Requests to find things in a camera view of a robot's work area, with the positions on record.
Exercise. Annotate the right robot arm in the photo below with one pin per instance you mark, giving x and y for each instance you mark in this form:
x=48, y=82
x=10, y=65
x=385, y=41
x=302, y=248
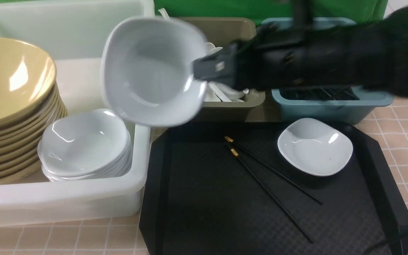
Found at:
x=372, y=55

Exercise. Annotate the yellow noodle bowl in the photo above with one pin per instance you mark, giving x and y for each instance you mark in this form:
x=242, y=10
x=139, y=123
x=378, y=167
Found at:
x=27, y=75

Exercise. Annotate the green cloth backdrop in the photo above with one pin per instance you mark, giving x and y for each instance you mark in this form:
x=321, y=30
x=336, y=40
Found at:
x=225, y=9

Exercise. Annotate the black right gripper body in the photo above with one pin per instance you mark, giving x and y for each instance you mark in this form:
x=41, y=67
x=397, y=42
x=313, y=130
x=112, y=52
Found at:
x=271, y=60

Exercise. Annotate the black chopstick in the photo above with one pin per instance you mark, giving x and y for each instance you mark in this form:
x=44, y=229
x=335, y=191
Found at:
x=269, y=167
x=236, y=155

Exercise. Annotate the pile of white spoons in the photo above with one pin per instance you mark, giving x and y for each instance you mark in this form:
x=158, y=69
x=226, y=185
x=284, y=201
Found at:
x=218, y=92

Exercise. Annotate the bundle of black chopsticks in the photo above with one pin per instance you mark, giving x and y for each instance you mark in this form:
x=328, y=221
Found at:
x=329, y=94

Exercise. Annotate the white spoon leaning on bin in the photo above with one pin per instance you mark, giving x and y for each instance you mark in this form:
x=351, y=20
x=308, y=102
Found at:
x=164, y=13

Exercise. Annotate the brown spoon bin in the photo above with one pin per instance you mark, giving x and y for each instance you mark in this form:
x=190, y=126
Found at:
x=221, y=31

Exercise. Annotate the stack of white dishes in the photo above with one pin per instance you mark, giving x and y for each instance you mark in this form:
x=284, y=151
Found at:
x=89, y=145

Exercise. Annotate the black serving tray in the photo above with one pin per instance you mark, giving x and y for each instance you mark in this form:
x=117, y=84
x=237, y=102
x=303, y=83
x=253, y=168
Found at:
x=199, y=200

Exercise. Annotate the white square dish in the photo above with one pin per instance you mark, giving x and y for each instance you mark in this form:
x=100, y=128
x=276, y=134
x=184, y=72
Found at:
x=146, y=71
x=314, y=147

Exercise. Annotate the blue chopstick bin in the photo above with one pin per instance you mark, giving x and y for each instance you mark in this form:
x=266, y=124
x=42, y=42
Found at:
x=351, y=112

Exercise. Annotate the stack of yellow bowls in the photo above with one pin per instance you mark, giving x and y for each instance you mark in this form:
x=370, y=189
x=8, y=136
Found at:
x=19, y=139

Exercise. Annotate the large white plastic tub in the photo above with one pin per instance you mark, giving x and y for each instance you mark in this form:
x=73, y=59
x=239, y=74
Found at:
x=78, y=78

